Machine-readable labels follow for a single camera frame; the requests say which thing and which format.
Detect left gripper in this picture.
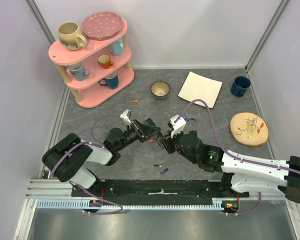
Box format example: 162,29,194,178
116,118,161,151

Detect black remote control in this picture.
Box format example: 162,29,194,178
143,117,163,140

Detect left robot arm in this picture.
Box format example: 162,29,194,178
42,118,162,197

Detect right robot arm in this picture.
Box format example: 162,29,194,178
156,131,300,204

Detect blue purple battery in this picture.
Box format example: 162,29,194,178
160,168,169,175

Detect beige brown ceramic bowl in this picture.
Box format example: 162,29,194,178
150,81,171,99

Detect white square plate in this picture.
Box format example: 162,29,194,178
178,71,223,109

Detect dark blue faceted mug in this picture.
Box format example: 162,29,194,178
98,71,119,90

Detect round wooden bird coaster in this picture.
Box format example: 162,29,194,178
229,112,269,147

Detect pink three-tier shelf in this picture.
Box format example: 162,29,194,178
48,19,135,108

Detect orange mug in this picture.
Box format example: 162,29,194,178
97,54,114,69

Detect light blue mug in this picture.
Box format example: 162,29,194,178
109,37,125,56

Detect navy blue cup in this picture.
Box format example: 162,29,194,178
230,76,251,97

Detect grey blue mug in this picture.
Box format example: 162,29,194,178
67,62,90,81

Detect pink polka dot plate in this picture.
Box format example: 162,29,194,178
81,11,123,41

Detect beige ceramic mug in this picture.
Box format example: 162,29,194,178
57,22,88,51

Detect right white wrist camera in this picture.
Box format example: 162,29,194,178
169,114,186,138

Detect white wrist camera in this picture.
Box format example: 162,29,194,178
169,114,186,138
120,109,132,125

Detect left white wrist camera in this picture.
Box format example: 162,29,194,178
120,109,132,125

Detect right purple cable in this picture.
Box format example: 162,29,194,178
176,99,300,216

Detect purple cable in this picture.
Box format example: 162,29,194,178
176,99,300,216
51,114,125,215

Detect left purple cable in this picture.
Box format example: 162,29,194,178
51,114,125,215

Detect white slotted cable duct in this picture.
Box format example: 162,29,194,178
36,198,224,211

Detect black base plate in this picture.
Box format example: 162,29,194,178
71,178,250,206

